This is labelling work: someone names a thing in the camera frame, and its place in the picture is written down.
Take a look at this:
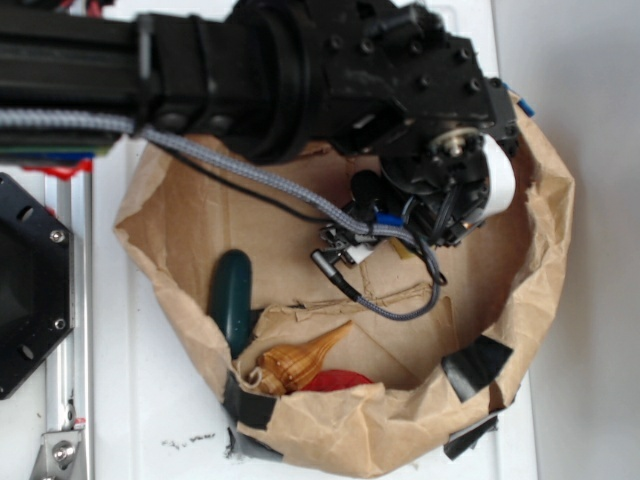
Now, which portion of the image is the green and yellow sponge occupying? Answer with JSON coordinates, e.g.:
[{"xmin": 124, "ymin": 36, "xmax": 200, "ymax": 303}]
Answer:
[{"xmin": 389, "ymin": 238, "xmax": 414, "ymax": 260}]

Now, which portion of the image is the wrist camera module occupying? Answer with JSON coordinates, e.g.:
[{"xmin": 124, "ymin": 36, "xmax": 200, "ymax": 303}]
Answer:
[{"xmin": 311, "ymin": 225, "xmax": 379, "ymax": 283}]

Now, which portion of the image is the dark green oblong object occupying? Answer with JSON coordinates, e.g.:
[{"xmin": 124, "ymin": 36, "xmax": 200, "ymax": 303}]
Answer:
[{"xmin": 209, "ymin": 249, "xmax": 253, "ymax": 359}]

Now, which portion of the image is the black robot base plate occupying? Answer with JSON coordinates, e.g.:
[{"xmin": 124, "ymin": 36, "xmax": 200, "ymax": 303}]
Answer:
[{"xmin": 1, "ymin": 172, "xmax": 72, "ymax": 400}]

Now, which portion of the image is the metal corner bracket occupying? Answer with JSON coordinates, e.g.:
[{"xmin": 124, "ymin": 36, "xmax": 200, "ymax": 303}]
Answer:
[{"xmin": 30, "ymin": 430, "xmax": 86, "ymax": 480}]

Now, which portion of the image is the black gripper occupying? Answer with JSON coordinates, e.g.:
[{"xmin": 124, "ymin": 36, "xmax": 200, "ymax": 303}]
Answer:
[{"xmin": 381, "ymin": 127, "xmax": 518, "ymax": 246}]

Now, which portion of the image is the aluminium extrusion rail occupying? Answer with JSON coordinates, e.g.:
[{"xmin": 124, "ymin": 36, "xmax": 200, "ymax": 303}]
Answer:
[{"xmin": 31, "ymin": 173, "xmax": 95, "ymax": 479}]

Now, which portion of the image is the brown paper bag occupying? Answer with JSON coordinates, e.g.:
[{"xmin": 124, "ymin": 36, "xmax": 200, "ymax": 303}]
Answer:
[{"xmin": 115, "ymin": 113, "xmax": 575, "ymax": 478}]

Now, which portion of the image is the grey braided cable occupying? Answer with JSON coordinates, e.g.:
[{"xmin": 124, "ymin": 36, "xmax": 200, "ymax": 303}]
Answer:
[{"xmin": 0, "ymin": 109, "xmax": 447, "ymax": 322}]

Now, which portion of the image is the orange striped conch shell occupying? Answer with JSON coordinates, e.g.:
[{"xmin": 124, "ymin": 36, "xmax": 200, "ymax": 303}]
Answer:
[{"xmin": 247, "ymin": 321, "xmax": 353, "ymax": 396}]

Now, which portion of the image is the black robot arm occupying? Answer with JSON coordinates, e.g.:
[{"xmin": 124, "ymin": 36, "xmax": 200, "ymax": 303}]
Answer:
[{"xmin": 1, "ymin": 1, "xmax": 518, "ymax": 246}]

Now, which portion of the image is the red crumpled object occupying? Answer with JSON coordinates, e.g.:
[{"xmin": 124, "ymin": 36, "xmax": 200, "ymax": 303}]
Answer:
[{"xmin": 302, "ymin": 369, "xmax": 373, "ymax": 392}]

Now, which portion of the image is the white plastic board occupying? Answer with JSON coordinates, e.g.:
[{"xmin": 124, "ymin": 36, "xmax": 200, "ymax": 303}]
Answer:
[{"xmin": 88, "ymin": 1, "xmax": 538, "ymax": 479}]

